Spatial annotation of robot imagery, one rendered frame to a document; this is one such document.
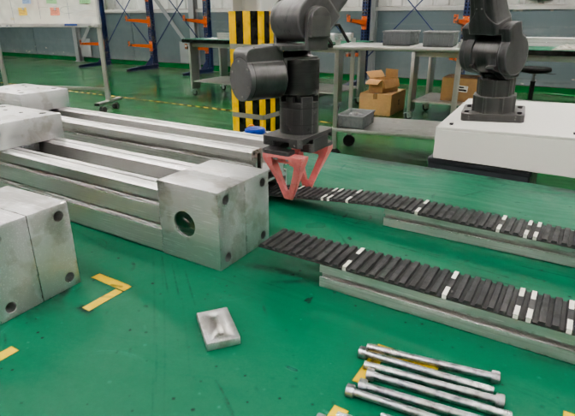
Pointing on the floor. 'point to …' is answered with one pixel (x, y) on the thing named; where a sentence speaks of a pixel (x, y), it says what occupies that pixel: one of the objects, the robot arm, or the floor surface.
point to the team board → (55, 18)
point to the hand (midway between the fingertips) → (298, 188)
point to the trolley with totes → (393, 41)
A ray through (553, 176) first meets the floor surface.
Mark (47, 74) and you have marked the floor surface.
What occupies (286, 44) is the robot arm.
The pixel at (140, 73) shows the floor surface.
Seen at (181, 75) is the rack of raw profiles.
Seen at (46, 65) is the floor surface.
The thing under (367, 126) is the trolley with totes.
